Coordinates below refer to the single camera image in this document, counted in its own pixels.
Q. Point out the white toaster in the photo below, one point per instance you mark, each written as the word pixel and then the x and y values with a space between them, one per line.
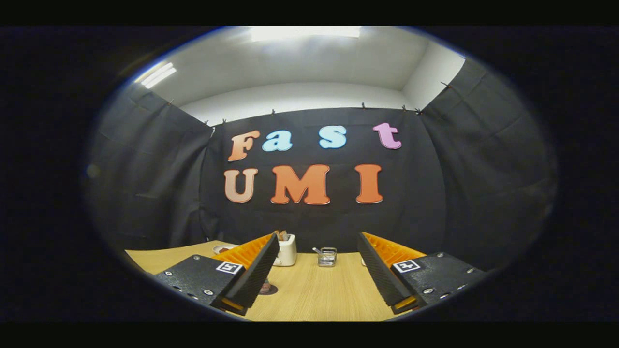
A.
pixel 286 251

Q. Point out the fluorescent ceiling light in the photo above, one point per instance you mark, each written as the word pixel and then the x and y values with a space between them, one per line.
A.
pixel 158 75

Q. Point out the black backdrop cloth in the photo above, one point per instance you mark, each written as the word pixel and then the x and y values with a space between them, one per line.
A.
pixel 154 169

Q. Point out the large ceiling light panel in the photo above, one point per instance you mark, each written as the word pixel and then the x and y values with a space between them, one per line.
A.
pixel 304 33

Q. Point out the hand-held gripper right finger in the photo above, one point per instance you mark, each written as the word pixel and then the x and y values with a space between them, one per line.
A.
pixel 379 275

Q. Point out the wooden table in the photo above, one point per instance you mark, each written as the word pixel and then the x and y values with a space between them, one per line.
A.
pixel 314 295

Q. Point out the dark brown round coaster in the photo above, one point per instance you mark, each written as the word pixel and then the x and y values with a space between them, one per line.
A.
pixel 274 290

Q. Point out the white plate with red food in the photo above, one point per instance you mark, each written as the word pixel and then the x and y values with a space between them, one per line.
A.
pixel 223 249

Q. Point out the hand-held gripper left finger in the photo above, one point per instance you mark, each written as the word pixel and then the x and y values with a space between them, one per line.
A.
pixel 254 275

